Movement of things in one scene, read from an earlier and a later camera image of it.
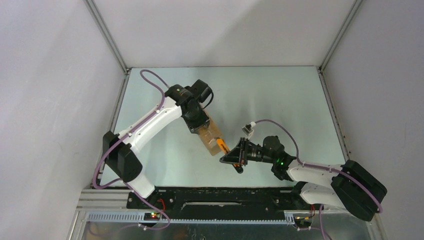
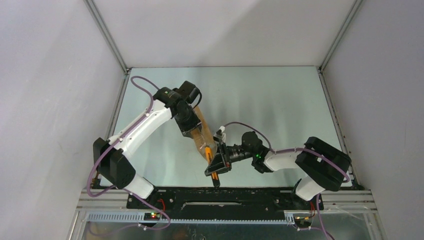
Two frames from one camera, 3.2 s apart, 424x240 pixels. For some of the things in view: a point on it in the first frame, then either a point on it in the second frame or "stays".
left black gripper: (194, 126) -> (195, 123)
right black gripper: (239, 155) -> (221, 162)
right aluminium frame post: (355, 7) stays
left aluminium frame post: (107, 33) stays
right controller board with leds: (303, 221) stays
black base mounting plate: (224, 200) stays
